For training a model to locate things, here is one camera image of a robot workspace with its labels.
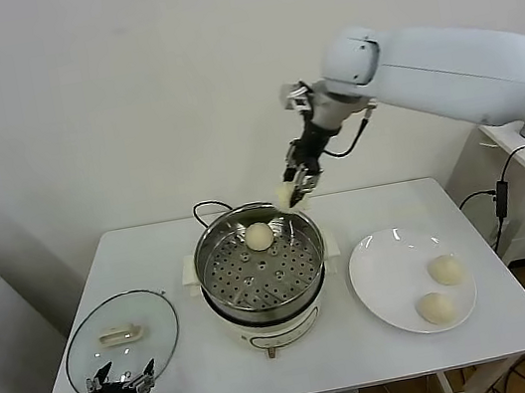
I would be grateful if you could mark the white steamed baozi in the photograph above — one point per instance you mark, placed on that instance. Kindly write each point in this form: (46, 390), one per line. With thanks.
(258, 235)
(445, 270)
(284, 195)
(435, 309)

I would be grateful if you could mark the white round plate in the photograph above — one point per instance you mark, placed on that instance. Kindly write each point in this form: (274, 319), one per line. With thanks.
(400, 294)

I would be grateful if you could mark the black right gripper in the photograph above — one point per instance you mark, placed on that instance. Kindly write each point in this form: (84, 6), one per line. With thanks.
(312, 148)

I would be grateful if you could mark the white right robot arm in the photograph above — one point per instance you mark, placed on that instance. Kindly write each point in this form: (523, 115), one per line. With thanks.
(447, 64)

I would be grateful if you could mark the perforated steel steamer basket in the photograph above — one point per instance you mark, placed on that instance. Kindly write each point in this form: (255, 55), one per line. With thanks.
(311, 244)

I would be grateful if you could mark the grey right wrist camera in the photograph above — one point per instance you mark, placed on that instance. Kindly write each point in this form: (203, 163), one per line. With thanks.
(296, 96)

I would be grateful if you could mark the cream electric cooker base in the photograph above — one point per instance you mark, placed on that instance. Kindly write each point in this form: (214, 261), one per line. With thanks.
(276, 335)

